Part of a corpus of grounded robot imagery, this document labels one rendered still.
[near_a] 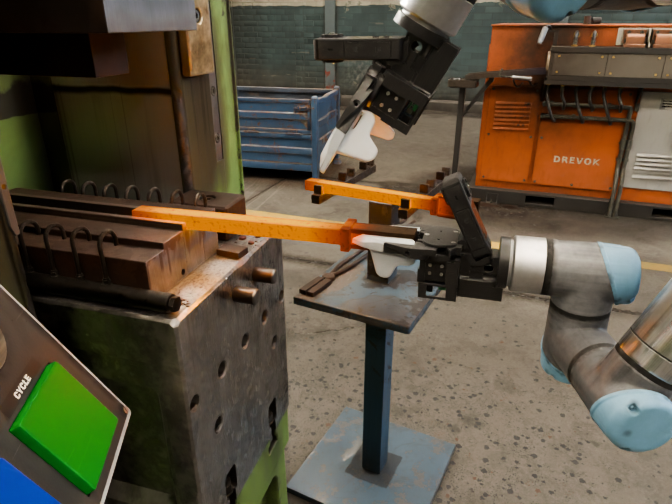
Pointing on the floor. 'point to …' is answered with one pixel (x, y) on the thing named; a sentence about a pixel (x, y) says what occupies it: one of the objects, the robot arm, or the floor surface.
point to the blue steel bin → (286, 126)
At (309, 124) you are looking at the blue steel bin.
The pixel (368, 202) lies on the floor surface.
